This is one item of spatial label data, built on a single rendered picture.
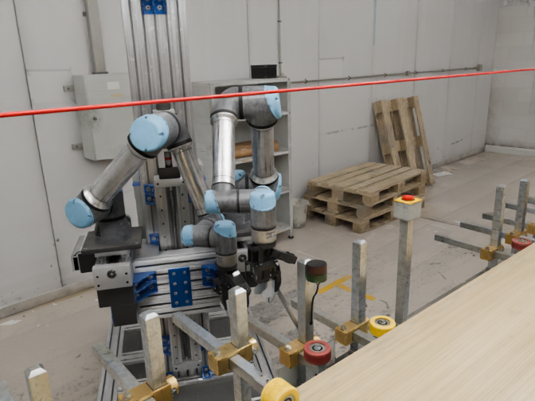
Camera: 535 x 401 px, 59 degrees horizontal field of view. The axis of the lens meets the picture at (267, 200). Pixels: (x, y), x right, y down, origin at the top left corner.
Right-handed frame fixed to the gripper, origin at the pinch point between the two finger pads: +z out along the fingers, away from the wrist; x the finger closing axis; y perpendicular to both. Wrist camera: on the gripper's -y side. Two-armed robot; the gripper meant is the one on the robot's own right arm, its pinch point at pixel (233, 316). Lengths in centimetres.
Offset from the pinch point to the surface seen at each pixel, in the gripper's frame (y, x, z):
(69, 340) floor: 165, 17, 83
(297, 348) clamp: -34.7, 0.9, -4.4
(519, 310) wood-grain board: -72, -64, -7
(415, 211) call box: -37, -55, -36
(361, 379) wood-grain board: -60, 1, -7
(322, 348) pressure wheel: -43.7, -0.9, -7.8
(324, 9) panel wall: 250, -309, -138
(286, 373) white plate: -31.2, 2.5, 5.8
